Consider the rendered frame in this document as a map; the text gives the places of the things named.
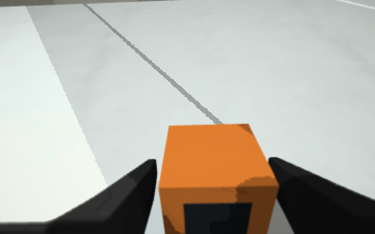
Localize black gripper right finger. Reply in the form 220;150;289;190
268;157;375;234

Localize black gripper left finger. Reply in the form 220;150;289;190
0;159;157;234

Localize orange block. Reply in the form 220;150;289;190
158;124;279;234

